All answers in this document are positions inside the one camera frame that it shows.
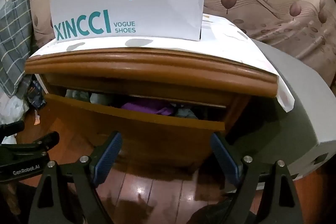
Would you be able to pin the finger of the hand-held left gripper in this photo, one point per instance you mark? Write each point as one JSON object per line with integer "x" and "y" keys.
{"x": 50, "y": 140}
{"x": 11, "y": 127}

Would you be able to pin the grey plaid cloth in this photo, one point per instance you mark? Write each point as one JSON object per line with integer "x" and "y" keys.
{"x": 13, "y": 43}

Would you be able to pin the light grey underwear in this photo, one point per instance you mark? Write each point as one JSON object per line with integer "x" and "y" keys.
{"x": 77, "y": 95}

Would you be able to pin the dark blue packet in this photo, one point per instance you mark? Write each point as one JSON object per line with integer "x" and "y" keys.
{"x": 35, "y": 92}

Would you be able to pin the wooden drawer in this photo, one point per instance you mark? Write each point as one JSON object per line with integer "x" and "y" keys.
{"x": 147, "y": 132}

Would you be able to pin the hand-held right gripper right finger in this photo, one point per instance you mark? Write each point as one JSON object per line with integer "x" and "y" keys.
{"x": 225, "y": 158}

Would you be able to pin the white dotted cloth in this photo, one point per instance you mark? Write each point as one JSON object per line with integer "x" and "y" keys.
{"x": 223, "y": 48}

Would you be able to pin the white plastic bag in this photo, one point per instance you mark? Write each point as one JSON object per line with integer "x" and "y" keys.
{"x": 11, "y": 109}

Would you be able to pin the purple underwear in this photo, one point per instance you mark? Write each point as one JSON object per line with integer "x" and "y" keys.
{"x": 147, "y": 108}

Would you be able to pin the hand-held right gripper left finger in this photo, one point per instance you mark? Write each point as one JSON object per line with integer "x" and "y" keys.
{"x": 107, "y": 158}

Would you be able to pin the wooden nightstand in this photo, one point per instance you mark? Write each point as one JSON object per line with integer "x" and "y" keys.
{"x": 157, "y": 69}

